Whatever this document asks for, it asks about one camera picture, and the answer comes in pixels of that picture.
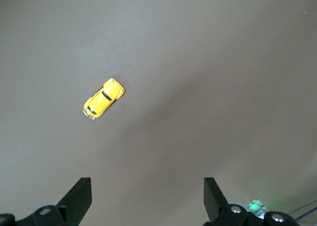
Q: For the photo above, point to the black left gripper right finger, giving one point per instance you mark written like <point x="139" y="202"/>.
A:
<point x="213" y="201"/>

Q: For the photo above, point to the yellow beetle toy car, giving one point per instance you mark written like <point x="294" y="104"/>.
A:
<point x="104" y="99"/>

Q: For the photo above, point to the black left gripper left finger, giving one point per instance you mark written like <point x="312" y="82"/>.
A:
<point x="76" y="201"/>

